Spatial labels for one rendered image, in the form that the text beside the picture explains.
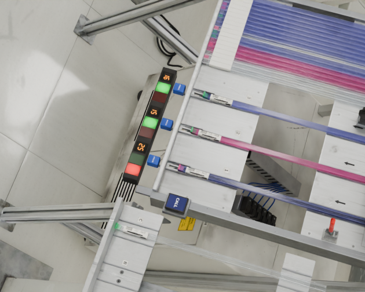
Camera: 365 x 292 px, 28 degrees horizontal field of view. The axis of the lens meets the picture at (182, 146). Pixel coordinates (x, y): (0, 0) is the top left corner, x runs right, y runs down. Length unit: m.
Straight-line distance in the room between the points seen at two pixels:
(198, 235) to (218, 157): 0.33
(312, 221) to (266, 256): 0.50
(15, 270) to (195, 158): 0.82
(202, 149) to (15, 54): 0.86
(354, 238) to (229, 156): 0.37
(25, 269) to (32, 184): 0.28
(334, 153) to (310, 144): 0.61
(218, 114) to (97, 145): 0.81
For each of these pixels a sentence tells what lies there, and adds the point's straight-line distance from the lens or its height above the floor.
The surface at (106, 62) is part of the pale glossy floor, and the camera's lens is 2.71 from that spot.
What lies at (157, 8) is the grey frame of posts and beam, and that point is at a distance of 2.37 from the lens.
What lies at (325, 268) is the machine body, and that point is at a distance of 2.56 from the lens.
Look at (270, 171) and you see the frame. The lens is 2.26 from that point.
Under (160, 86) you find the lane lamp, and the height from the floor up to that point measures 0.65.
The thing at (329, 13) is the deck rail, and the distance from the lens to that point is 2.12.
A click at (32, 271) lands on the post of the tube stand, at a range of 2.46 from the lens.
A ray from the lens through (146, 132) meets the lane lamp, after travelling 1.91.
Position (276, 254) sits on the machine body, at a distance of 2.35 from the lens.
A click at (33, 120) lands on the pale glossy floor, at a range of 2.49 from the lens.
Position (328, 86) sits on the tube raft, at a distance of 1.99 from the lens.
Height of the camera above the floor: 2.07
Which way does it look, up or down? 45 degrees down
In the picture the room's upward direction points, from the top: 83 degrees clockwise
